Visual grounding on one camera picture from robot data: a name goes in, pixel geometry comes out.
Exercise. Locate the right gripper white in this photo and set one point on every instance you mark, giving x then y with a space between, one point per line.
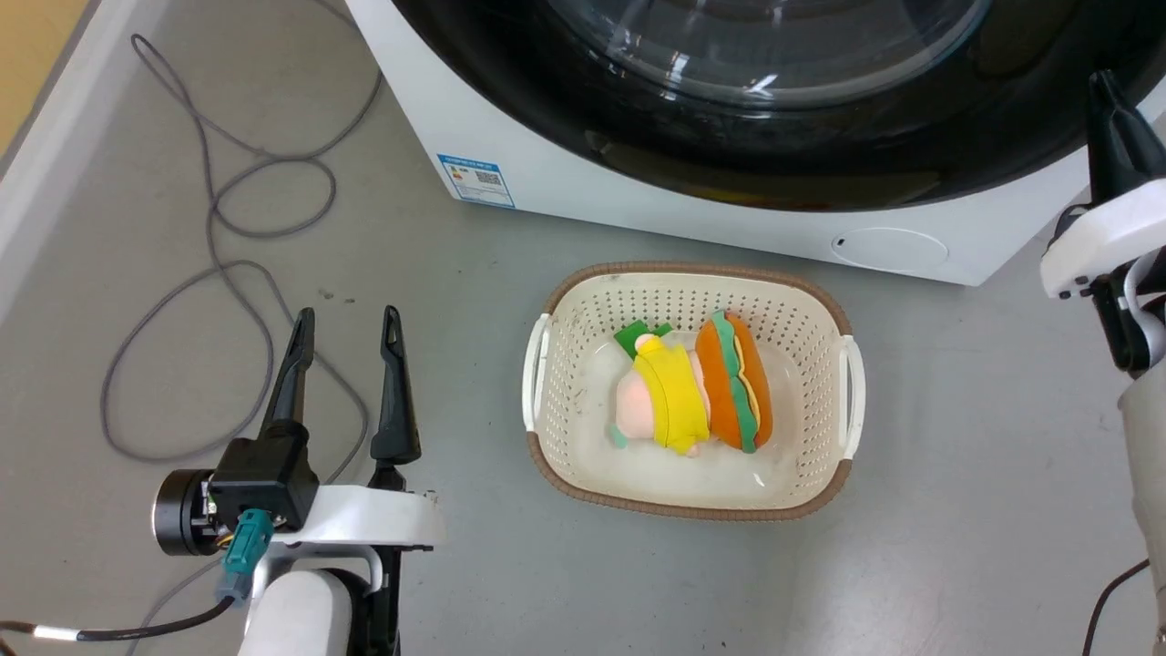
1107 237

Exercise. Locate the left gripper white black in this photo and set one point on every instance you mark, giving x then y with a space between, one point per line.
264 483

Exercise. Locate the black round washing machine door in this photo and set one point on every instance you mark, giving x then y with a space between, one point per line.
729 155

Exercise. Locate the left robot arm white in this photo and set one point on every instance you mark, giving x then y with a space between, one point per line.
301 610

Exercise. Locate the white front-load washing machine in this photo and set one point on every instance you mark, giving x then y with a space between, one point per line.
547 182

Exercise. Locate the round white filter cover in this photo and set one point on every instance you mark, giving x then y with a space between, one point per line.
889 250

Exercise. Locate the blue energy label sticker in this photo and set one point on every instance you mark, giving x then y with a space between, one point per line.
475 179

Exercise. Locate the cream laundry basket brown rim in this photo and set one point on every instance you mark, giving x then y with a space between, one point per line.
592 310

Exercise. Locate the green felt toy piece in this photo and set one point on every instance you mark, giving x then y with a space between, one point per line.
630 338

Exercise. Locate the doll in yellow clothes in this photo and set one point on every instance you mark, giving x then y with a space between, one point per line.
674 401

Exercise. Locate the orange hot dog plush toy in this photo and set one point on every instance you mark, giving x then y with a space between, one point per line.
720 392

